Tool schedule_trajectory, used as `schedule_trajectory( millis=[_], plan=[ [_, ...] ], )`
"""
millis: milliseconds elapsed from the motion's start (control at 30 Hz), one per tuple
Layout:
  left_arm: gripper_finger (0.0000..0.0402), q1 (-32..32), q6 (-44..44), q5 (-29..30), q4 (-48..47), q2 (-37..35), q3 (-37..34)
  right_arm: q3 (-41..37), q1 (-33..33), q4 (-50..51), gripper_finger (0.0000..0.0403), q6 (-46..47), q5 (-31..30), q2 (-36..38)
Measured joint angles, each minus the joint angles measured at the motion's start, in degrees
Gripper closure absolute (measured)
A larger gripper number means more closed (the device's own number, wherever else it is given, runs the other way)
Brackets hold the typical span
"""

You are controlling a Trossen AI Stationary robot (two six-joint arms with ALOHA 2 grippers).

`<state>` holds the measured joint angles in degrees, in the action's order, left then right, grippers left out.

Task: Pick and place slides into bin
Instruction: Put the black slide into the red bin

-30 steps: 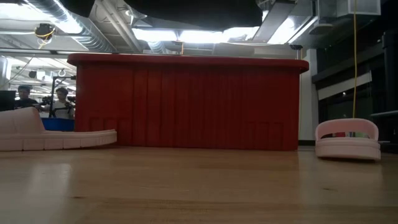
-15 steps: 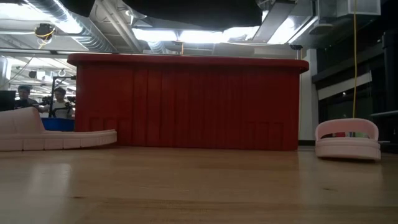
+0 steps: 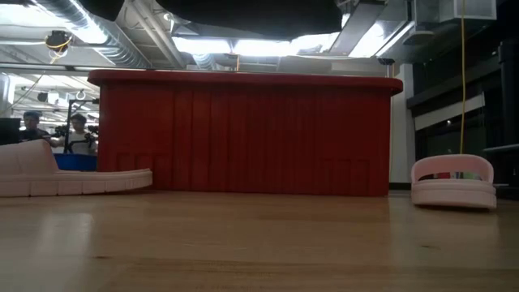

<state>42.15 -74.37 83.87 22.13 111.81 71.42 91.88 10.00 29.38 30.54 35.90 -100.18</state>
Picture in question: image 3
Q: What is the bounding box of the black slide sandal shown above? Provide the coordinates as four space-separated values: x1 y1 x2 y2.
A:
156 0 344 41

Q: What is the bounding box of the pink slide sandal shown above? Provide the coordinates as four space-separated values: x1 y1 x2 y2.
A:
0 139 154 199
410 153 498 210

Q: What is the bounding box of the red plastic bin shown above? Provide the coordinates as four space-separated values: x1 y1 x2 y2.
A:
87 68 405 198

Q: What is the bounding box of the blue plastic bin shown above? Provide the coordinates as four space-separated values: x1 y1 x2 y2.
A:
54 152 99 172

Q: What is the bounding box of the multicoloured striped object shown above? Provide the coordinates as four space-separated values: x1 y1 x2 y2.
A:
418 170 483 182

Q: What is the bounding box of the black ceiling device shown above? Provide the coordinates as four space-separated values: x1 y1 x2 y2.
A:
45 30 73 54

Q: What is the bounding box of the black background screen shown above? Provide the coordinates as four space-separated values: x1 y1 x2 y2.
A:
0 117 22 146

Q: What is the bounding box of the silver spiral duct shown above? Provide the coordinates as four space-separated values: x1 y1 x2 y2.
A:
36 0 152 69

